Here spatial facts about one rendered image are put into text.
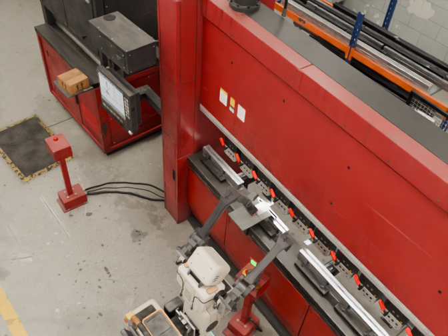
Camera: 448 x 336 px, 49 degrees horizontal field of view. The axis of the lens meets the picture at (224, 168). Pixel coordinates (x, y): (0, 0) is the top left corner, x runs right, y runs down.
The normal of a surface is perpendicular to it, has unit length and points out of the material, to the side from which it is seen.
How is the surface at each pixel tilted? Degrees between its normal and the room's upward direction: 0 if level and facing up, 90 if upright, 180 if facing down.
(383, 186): 90
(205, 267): 48
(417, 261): 90
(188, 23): 90
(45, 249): 0
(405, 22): 90
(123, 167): 0
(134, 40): 1
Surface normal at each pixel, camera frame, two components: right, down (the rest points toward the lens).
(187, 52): 0.58, 0.62
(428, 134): 0.07, -0.69
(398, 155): -0.81, 0.38
